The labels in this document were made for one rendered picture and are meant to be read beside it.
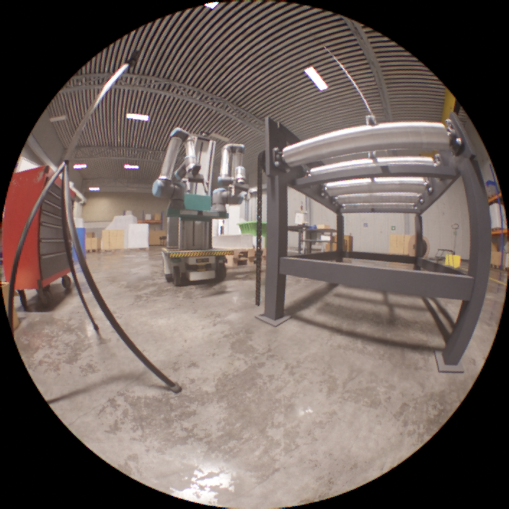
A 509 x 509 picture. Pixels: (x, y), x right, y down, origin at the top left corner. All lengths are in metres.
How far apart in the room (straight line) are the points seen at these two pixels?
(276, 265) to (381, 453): 0.81
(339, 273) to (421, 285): 0.33
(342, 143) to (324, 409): 0.88
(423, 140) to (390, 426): 0.87
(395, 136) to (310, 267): 0.65
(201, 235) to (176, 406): 1.62
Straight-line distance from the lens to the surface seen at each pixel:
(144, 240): 8.50
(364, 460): 0.47
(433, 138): 0.76
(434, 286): 0.64
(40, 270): 1.36
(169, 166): 1.57
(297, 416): 0.46
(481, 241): 0.72
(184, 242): 1.71
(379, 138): 0.70
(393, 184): 1.23
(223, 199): 1.70
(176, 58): 9.02
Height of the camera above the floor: 0.41
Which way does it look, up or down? 5 degrees down
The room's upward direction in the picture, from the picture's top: 1 degrees clockwise
